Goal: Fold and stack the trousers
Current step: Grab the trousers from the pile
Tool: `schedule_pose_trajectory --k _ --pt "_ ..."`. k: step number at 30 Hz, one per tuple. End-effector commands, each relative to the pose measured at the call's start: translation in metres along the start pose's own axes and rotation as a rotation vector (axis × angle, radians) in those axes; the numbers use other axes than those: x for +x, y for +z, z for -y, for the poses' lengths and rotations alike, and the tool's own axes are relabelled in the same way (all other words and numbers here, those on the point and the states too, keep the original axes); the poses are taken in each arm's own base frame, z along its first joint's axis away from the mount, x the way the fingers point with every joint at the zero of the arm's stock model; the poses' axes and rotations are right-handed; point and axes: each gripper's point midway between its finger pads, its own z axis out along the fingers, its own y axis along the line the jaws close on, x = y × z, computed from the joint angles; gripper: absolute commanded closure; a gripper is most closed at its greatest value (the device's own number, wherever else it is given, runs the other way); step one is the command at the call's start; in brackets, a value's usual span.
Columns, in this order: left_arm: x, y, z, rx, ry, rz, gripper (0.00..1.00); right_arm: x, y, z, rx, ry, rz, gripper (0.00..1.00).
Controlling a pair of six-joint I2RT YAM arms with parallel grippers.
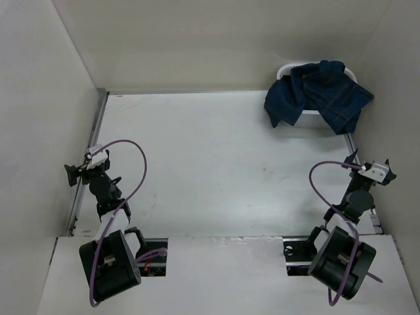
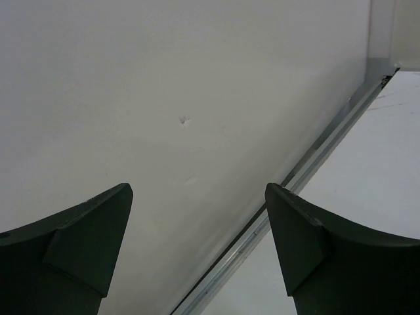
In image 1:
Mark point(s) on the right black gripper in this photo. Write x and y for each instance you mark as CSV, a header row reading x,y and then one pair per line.
x,y
389,176

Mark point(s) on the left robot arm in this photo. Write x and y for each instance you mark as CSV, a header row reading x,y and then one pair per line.
x,y
109,260

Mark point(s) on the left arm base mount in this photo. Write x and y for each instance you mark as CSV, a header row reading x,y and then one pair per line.
x,y
155,266

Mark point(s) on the white plastic basket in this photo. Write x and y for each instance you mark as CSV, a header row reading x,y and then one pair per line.
x,y
305,119

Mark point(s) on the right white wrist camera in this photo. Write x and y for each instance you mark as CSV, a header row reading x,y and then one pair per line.
x,y
375,171

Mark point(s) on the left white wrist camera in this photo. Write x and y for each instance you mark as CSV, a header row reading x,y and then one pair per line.
x,y
96,156

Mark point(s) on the dark blue jeans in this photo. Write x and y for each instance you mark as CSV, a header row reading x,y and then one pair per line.
x,y
315,95

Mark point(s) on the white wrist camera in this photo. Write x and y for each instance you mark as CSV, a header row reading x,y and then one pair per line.
x,y
96,156
375,171

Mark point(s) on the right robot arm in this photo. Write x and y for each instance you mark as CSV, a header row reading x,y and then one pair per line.
x,y
343,261

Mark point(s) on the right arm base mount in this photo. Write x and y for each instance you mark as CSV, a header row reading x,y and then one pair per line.
x,y
299,253

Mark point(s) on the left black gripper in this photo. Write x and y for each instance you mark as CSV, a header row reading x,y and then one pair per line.
x,y
73,172

